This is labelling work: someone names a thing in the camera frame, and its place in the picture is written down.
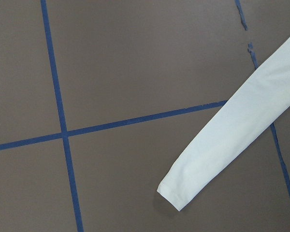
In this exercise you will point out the blue tape grid lines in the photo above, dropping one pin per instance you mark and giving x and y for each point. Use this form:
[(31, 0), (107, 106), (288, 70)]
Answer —
[(98, 98)]

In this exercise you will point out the cream white long-sleeve shirt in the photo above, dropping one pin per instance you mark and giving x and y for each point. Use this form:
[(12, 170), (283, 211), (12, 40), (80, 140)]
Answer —
[(258, 102)]

